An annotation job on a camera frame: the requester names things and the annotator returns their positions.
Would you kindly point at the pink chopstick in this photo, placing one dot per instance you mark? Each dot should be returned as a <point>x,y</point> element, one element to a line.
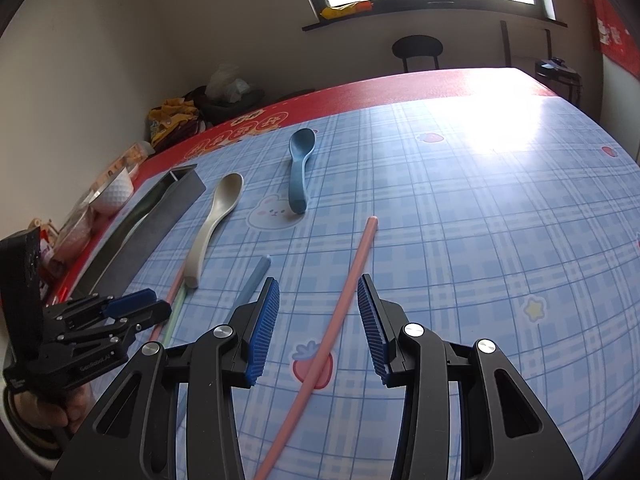
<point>350,280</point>
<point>175,287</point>

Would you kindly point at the red printed tablecloth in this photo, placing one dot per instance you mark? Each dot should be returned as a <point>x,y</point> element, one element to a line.
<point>400,90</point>

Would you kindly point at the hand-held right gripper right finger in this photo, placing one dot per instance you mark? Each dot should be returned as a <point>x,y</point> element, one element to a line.
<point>370,320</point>

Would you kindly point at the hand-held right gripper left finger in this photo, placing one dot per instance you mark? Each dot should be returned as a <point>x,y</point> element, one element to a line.
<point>262,330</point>

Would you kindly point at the black round chair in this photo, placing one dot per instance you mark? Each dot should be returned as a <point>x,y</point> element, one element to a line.
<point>417,47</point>

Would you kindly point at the orange patterned tissue pack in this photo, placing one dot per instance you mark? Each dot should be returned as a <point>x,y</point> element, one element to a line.
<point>127,157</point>

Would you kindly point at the beige spoon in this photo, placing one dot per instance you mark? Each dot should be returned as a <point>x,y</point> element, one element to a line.
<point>227,190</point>

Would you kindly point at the yellow snack bags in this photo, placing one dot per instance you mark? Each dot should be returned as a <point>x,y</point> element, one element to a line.
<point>172,120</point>

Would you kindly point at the white dimpled bowl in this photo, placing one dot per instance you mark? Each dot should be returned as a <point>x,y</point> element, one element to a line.
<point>117,192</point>

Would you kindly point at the black chair frame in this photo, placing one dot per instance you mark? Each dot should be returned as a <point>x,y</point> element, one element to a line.
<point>505,45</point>

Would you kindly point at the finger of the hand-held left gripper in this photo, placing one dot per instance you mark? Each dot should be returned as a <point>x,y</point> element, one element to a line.
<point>130,302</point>
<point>145,317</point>

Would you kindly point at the person's left hand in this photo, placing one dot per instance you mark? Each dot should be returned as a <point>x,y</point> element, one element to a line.
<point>50,412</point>

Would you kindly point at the blue plaid table mat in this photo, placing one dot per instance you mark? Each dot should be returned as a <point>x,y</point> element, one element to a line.
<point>450,260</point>

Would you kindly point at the blue spoon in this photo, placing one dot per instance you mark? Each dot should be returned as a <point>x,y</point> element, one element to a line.
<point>300,145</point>

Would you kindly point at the black rice cooker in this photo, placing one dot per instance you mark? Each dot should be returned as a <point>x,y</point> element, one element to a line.
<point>557,72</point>

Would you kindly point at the metal utensil tray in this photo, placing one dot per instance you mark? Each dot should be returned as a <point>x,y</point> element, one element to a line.
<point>150,230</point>

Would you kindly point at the white plastic bag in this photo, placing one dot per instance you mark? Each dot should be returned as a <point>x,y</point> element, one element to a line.
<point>227,82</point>

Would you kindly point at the yellow packet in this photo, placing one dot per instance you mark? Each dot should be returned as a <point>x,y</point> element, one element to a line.
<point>345,9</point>

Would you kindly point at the red printed cloth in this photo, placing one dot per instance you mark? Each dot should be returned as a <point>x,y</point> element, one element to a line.
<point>612,25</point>

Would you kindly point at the green chopstick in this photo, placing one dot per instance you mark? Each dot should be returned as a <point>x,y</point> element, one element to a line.
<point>177,312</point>

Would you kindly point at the blue chopstick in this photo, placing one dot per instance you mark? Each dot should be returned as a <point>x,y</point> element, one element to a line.
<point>255,275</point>

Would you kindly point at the black round basin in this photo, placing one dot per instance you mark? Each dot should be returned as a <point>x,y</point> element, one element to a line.
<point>295,94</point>

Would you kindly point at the small brown toy figure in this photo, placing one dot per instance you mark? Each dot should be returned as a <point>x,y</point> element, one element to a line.
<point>42,225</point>

